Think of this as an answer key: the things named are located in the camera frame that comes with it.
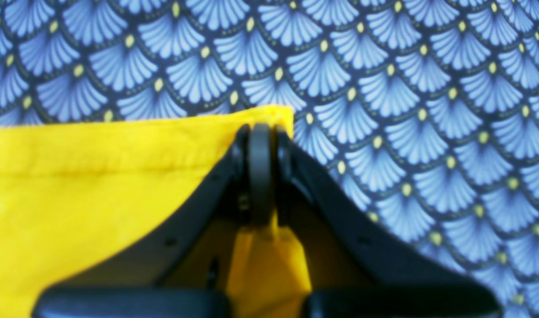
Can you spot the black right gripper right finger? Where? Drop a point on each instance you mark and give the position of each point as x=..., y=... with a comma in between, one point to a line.
x=357, y=269

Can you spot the blue fan-patterned tablecloth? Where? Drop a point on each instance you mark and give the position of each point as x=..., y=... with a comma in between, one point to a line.
x=425, y=111

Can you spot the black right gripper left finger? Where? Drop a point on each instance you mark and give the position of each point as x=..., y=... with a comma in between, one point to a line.
x=172, y=271

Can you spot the yellow T-shirt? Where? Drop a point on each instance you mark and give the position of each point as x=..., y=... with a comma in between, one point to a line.
x=73, y=194

